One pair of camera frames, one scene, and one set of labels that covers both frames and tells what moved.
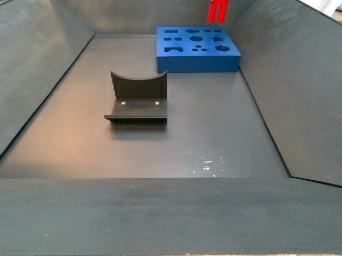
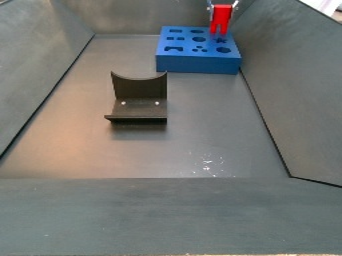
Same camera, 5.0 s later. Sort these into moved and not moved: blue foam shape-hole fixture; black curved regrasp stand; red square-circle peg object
Moved: red square-circle peg object
Not moved: blue foam shape-hole fixture; black curved regrasp stand
